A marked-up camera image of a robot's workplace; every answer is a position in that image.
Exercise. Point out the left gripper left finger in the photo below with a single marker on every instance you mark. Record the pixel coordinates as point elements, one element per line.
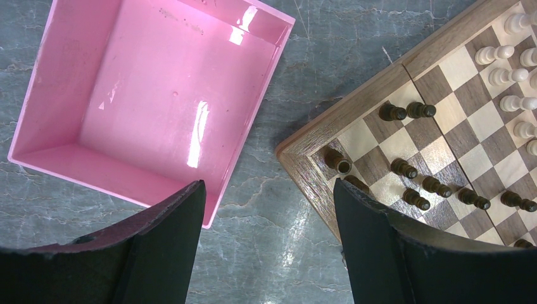
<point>145,258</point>

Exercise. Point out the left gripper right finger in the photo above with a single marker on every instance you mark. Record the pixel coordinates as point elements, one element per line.
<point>393,258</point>

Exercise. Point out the dark chess rook corner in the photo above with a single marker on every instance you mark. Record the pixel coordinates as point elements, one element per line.
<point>338,162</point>

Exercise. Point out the wooden chess board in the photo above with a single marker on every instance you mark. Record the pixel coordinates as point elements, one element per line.
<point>442,134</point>

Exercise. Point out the pink plastic bin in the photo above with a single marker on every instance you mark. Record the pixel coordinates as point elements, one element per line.
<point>137,99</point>

